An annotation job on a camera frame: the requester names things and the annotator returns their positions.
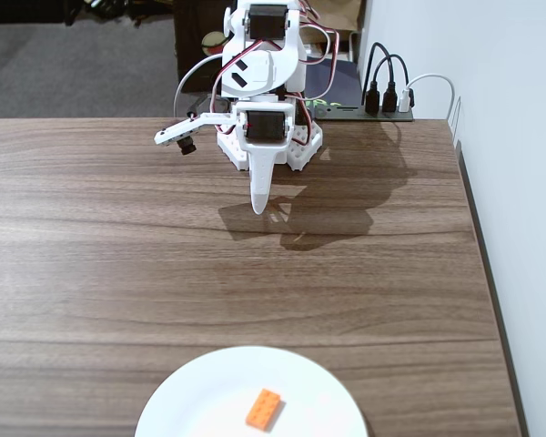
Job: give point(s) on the black cabinet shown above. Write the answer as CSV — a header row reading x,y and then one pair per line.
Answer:
x,y
189,45

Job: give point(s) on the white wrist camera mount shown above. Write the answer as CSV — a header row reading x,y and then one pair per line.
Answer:
x,y
177,129

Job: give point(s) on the white round plate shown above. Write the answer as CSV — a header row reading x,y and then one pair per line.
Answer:
x,y
209,409

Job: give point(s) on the black furniture base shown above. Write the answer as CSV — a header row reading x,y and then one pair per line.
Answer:
x,y
27,9

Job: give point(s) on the orange lego block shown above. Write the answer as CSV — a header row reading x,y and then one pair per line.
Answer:
x,y
265,409

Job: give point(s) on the round red cream object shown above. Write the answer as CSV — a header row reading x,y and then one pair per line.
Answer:
x,y
211,43

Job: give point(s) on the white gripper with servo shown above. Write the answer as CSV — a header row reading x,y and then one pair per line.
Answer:
x,y
265,127

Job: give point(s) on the brown paper bag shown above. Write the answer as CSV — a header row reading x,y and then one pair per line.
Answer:
x,y
346,18

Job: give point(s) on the black USB hub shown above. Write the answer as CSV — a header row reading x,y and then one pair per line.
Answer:
x,y
346,116

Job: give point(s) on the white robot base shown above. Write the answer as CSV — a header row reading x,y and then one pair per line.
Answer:
x,y
305,145

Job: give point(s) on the dark navy box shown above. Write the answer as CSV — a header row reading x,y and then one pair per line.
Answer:
x,y
346,82

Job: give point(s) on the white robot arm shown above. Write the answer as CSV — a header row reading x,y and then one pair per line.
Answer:
x,y
255,68

